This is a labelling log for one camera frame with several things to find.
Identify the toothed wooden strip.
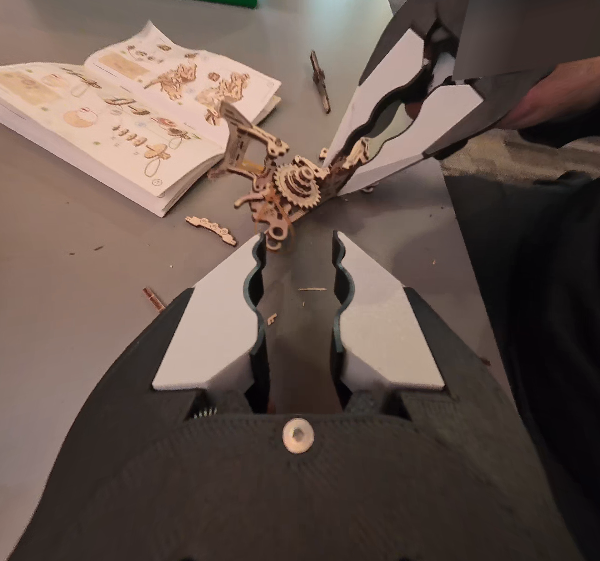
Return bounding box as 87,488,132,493
185,215,238,248

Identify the open instruction booklet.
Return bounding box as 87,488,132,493
0,19,282,218

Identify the wooden mechanical model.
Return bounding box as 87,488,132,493
206,99,372,254

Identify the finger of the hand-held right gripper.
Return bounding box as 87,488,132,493
337,52,484,196
323,29,430,166

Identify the small dark wooden stick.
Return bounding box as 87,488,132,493
309,50,332,114

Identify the person's right hand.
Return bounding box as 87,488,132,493
499,57,600,130

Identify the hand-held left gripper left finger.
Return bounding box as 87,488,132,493
152,232,270,414

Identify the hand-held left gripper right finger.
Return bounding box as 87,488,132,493
329,230,445,408

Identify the person's right forearm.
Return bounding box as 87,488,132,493
518,110,600,149

